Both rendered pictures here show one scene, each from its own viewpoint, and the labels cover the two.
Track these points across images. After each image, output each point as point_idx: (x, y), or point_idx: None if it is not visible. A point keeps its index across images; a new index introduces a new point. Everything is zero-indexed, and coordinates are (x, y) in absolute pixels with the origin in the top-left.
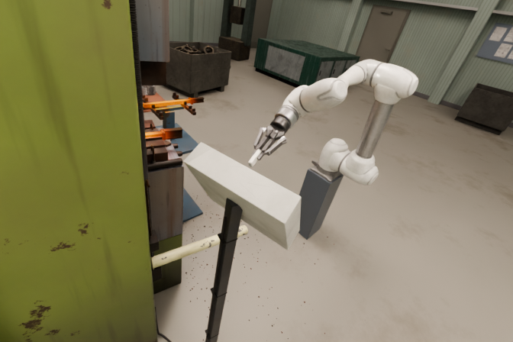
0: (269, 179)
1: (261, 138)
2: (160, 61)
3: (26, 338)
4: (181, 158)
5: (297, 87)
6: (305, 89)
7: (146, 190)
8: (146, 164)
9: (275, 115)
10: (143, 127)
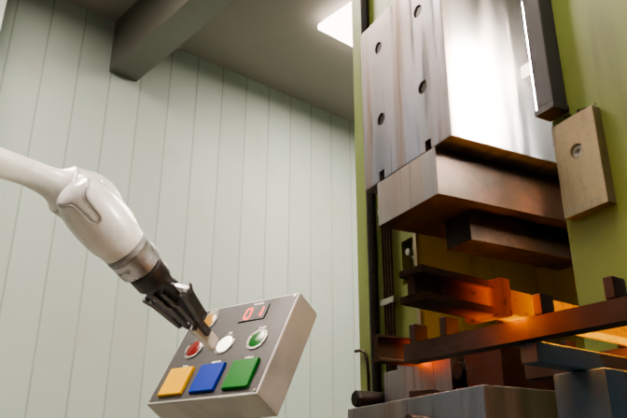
0: (223, 307)
1: (187, 305)
2: (376, 193)
3: None
4: (355, 390)
5: (103, 185)
6: (119, 195)
7: (367, 372)
8: (369, 337)
9: (159, 256)
10: (369, 280)
